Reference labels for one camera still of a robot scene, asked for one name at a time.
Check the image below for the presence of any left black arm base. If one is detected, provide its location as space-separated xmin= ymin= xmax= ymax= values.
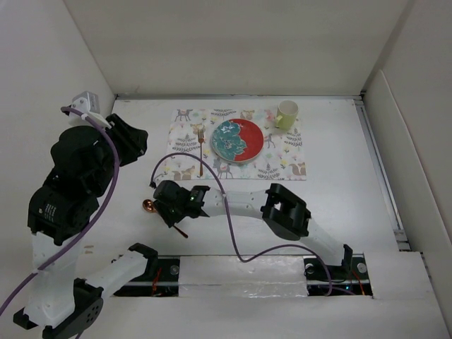
xmin=114 ymin=257 xmax=180 ymax=297

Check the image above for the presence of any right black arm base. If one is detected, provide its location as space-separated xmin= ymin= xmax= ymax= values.
xmin=304 ymin=256 xmax=373 ymax=297

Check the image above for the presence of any pale yellow mug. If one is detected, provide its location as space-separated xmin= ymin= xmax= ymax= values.
xmin=275 ymin=100 xmax=299 ymax=130

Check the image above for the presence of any red and teal plate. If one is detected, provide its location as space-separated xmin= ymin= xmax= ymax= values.
xmin=210 ymin=118 xmax=264 ymax=163

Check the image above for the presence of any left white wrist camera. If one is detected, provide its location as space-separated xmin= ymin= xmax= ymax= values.
xmin=70 ymin=91 xmax=111 ymax=129

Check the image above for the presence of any floral white cloth napkin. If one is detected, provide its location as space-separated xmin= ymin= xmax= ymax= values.
xmin=157 ymin=107 xmax=307 ymax=181

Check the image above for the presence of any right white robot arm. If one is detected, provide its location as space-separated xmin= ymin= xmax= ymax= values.
xmin=150 ymin=180 xmax=352 ymax=278

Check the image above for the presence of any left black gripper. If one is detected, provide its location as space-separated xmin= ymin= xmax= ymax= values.
xmin=92 ymin=112 xmax=149 ymax=194

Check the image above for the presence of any copper fork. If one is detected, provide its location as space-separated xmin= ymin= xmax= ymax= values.
xmin=198 ymin=127 xmax=204 ymax=177

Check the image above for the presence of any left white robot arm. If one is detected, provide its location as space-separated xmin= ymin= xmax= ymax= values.
xmin=13 ymin=114 xmax=158 ymax=338

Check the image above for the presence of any copper spoon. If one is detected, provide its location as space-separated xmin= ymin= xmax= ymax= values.
xmin=142 ymin=199 xmax=189 ymax=239

